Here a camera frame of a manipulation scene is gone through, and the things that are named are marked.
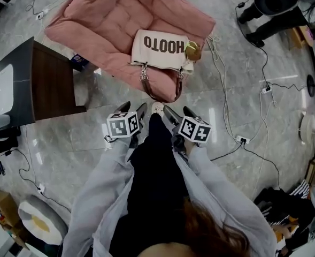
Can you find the grey white round cushion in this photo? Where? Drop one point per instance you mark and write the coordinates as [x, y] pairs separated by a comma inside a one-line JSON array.
[[39, 221]]

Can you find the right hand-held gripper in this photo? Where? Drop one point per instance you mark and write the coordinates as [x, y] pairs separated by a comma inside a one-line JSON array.
[[194, 130]]

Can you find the person's left forearm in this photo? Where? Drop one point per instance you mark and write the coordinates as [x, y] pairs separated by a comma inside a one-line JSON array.
[[103, 191]]

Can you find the pink cushioned lounge chair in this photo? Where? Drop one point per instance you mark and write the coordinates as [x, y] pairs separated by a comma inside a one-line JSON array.
[[101, 23]]

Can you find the person's right forearm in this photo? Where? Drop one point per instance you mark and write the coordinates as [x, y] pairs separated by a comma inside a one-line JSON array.
[[216, 186]]

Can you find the brown green plush charm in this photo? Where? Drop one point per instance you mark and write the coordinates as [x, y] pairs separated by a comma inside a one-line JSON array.
[[192, 50]]

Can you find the person's legs in black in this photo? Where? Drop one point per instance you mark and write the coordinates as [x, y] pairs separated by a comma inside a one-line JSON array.
[[157, 159]]

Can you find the white rectangular tray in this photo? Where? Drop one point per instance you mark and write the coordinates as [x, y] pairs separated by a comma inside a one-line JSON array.
[[0, 90]]

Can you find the white round floor fan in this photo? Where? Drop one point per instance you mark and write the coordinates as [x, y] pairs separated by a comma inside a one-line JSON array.
[[308, 129]]

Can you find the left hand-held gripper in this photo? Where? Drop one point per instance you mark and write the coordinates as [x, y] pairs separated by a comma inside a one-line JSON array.
[[122, 126]]

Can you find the small blue box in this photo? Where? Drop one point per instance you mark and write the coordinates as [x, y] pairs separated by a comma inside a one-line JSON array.
[[79, 61]]

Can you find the white power strip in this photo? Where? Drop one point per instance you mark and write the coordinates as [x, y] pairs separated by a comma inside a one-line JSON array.
[[41, 189], [267, 89], [41, 16], [242, 139]]

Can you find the person's white shoe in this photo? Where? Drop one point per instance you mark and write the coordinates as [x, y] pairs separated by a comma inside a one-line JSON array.
[[157, 107]]

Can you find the dark grey desk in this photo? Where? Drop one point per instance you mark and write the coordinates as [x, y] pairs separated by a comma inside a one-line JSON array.
[[39, 84]]

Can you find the brown cardboard box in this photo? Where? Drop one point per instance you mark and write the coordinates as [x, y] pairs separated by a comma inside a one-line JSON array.
[[2, 210]]

